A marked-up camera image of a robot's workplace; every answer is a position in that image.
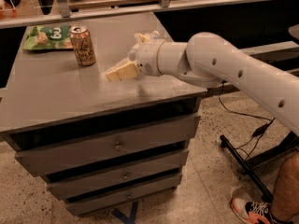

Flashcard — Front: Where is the bottom grey drawer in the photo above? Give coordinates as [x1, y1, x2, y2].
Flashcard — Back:
[65, 173, 182, 216]

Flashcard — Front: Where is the middle grey drawer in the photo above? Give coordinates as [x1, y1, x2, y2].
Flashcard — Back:
[47, 149, 189, 200]

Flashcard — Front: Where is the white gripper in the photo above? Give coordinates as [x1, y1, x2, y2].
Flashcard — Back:
[105, 33, 164, 82]

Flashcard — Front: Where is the metal railing frame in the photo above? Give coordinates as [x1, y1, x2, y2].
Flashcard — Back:
[0, 0, 299, 30]

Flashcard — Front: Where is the black power cable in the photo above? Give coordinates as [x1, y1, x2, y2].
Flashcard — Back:
[217, 81, 277, 161]

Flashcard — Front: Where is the clear plastic water bottle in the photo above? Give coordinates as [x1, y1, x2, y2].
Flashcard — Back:
[149, 31, 160, 39]

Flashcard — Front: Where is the person's bare leg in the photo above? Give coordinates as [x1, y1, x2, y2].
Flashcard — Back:
[271, 153, 299, 224]

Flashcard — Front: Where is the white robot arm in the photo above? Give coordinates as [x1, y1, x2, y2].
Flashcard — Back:
[105, 33, 299, 134]

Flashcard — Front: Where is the top grey drawer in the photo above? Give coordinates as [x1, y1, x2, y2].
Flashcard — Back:
[15, 114, 199, 176]

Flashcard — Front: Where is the black metal stand base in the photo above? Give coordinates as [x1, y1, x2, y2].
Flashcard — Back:
[220, 132, 299, 203]

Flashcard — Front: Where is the grey drawer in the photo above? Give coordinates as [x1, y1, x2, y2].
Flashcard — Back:
[65, 173, 182, 216]
[15, 114, 199, 176]
[47, 149, 189, 200]

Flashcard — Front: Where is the grey drawer cabinet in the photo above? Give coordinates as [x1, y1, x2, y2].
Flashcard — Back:
[0, 13, 203, 204]

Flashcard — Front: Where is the orange black sneaker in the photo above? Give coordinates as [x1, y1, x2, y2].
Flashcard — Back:
[231, 198, 272, 224]

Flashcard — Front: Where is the orange soda can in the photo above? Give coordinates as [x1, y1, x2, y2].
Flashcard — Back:
[69, 25, 96, 66]

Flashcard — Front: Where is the green chip bag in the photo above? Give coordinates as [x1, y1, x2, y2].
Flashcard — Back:
[23, 24, 73, 50]

